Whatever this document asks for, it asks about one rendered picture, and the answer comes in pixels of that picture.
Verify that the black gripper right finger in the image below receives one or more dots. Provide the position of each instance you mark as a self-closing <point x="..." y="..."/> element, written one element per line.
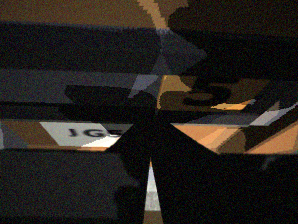
<point x="195" y="185"/>

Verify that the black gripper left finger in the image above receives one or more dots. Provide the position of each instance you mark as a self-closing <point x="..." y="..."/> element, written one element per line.
<point x="79" y="183"/>

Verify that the orange tile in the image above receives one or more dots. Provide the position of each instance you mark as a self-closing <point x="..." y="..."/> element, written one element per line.
<point x="210" y="94"/>

